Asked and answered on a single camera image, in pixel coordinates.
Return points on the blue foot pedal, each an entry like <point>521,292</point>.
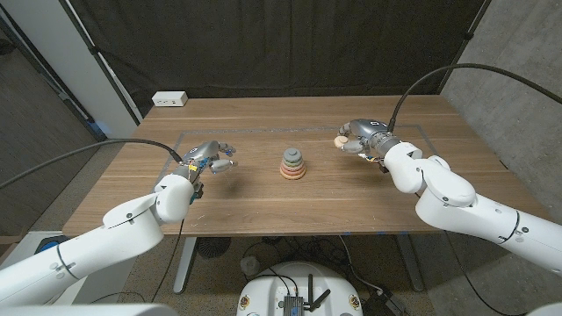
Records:
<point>48,243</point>

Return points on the small dark grey disk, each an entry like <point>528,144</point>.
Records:
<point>292,154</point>

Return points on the grey table leg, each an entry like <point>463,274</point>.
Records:
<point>412,267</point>

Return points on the grey radio box with antennas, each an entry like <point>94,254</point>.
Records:
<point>293,305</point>

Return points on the green disk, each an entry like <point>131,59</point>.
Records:
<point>293,163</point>

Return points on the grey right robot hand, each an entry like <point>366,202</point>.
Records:
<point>371,131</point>

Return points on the black backdrop curtain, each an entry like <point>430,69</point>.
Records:
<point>281,44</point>

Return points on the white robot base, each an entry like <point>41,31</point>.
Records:
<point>268,294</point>

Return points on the black backdrop stand pole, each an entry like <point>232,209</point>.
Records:
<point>469,36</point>
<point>93,50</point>

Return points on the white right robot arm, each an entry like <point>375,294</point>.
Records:
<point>461,197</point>

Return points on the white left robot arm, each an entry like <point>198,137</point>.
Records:
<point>96,232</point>

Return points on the large orange disk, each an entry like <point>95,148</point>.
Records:
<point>293,177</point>

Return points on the round black table foot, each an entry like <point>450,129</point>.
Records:
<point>213,246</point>

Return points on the white power strip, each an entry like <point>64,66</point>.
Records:
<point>170,98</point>

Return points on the white table leg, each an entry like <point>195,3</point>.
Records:
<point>186,263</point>

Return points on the round grey floor object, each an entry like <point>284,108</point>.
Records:
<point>250,266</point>

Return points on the coral red disk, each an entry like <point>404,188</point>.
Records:
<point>293,173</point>

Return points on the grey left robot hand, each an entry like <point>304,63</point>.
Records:
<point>202,153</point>

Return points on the black power adapter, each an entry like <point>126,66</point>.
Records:
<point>384,305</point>

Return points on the dusty pink disk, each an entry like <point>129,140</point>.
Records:
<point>293,168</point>

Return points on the small beige disk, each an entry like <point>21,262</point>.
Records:
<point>340,141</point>

